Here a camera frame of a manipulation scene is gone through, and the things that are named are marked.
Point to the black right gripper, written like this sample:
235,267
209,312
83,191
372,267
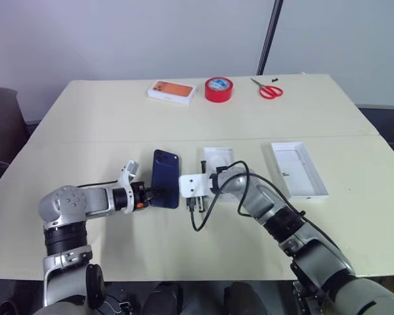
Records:
190,202

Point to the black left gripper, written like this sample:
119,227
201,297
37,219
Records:
139,194

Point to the dark blue smartphone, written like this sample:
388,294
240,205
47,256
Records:
165,170

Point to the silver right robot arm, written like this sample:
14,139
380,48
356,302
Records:
318,252

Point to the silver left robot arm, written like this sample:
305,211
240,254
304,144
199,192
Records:
65,201

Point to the white phone box base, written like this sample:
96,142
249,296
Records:
220,158

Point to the white phone box lid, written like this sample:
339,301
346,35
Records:
298,170

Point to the orange printed phone box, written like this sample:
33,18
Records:
172,92

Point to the red tape roll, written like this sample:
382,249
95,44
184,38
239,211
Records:
218,93

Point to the dark rounded shape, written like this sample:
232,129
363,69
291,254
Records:
241,300
162,300

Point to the black metal pole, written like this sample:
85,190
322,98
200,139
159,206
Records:
268,39

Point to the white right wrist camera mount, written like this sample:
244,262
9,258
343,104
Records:
192,184

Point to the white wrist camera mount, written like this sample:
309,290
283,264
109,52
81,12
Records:
128,172
192,184

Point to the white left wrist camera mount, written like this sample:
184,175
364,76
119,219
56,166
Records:
128,172

